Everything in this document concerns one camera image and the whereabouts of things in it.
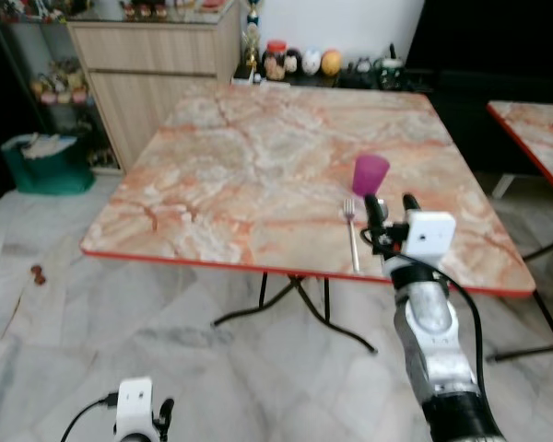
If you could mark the white furniture leg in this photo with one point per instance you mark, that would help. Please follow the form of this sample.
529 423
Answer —
502 185

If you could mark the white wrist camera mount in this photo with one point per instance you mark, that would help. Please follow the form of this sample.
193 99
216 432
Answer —
135 405
430 235

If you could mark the glass display shelf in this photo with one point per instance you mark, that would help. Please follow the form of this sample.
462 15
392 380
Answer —
55 83

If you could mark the small brown floor object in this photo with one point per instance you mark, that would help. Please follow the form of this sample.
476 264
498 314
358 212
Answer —
39 274

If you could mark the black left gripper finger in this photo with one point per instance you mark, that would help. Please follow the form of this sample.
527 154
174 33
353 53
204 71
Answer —
166 416

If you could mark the orange round plush toy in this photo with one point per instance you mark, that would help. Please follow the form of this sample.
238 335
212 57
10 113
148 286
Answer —
331 63

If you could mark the green basket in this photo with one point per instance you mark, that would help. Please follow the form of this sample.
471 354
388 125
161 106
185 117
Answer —
46 170

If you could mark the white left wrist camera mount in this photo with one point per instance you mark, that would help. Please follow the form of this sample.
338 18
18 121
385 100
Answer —
135 405

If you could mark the gold trophy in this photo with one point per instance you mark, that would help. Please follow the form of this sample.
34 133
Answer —
251 41

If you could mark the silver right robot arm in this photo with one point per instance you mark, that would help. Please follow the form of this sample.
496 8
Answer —
431 318

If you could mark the black round plush toy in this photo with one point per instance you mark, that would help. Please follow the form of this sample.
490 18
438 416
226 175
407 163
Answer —
293 63

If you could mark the light wooden cabinet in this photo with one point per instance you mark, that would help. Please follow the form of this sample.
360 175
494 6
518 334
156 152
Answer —
157 74

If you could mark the black flat screen television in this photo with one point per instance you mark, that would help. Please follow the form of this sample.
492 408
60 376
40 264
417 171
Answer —
498 32

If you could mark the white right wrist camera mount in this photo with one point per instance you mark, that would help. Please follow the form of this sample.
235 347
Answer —
430 235

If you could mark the small grey figurine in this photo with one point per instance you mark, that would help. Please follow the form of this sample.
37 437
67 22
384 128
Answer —
359 67

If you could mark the black metal table legs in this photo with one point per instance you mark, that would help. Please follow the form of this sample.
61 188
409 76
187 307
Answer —
327 299
535 350

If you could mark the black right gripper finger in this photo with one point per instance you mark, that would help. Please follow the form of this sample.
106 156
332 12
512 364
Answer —
411 203
375 214

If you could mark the red lidded snack jar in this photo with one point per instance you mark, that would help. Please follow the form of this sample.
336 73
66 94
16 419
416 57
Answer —
276 63

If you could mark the purple plastic cup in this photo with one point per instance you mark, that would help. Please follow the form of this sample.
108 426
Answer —
370 173

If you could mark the silver metal fork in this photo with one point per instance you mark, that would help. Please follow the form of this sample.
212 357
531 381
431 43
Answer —
351 235

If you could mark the white round plush toy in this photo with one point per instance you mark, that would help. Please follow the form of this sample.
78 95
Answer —
311 62

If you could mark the black television console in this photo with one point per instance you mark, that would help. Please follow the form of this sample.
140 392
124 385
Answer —
461 120

